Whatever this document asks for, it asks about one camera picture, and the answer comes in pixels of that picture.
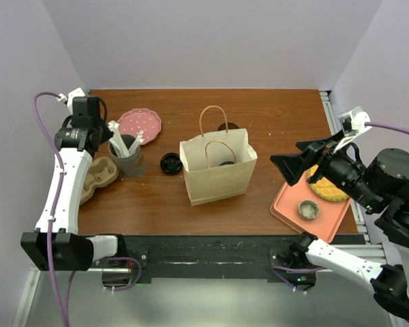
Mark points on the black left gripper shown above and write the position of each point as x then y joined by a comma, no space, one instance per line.
107,133

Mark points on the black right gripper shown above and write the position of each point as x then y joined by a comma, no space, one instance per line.
291,164

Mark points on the black cup lid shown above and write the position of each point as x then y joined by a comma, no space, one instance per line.
171,164
227,163

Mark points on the yellow paper bag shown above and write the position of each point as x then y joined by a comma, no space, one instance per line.
201,156

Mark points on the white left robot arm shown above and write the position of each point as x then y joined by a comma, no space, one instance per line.
55,243

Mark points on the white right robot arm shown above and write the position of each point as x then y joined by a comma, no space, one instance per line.
381,189

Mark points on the white wrapped straws bundle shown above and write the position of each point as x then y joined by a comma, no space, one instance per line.
118,143

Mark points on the yellow woven coaster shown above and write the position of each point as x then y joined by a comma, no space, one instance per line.
326,190

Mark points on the pink polka dot plate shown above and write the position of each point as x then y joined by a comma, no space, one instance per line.
140,119

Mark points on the small grey sugar bowl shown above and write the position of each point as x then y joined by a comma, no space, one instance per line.
308,210

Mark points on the grey straw holder cup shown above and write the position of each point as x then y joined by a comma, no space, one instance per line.
133,166

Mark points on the salmon pink tray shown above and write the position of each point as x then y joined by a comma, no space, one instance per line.
331,215

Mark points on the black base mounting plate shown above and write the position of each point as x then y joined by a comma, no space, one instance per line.
199,239

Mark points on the aluminium frame rail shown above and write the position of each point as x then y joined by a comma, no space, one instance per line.
209,260

